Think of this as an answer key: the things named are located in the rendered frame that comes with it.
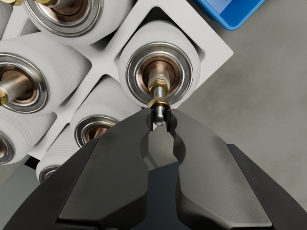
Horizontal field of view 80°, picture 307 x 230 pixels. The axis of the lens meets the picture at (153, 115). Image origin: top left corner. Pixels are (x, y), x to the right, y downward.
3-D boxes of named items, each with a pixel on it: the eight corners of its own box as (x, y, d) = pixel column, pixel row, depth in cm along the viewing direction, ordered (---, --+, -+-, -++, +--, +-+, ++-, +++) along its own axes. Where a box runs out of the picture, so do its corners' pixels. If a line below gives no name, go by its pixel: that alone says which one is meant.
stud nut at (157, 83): (170, 94, 18) (170, 97, 18) (153, 98, 19) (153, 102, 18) (165, 76, 17) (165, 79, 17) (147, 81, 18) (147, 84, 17)
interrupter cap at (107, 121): (76, 152, 27) (74, 156, 27) (74, 108, 23) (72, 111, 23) (127, 159, 28) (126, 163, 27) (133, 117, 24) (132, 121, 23)
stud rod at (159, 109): (165, 84, 20) (168, 125, 13) (156, 87, 20) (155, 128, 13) (162, 75, 19) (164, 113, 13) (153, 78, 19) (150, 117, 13)
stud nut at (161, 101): (172, 113, 15) (173, 119, 14) (153, 118, 15) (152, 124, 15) (166, 93, 14) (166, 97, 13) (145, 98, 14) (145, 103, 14)
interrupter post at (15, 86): (7, 71, 21) (-16, 81, 18) (29, 78, 22) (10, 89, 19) (8, 89, 22) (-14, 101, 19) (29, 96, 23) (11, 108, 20)
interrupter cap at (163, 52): (142, 112, 24) (142, 115, 23) (113, 57, 20) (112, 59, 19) (200, 92, 22) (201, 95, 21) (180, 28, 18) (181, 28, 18)
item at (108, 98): (101, 103, 43) (69, 158, 27) (102, 62, 38) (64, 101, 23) (141, 109, 44) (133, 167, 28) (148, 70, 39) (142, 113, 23)
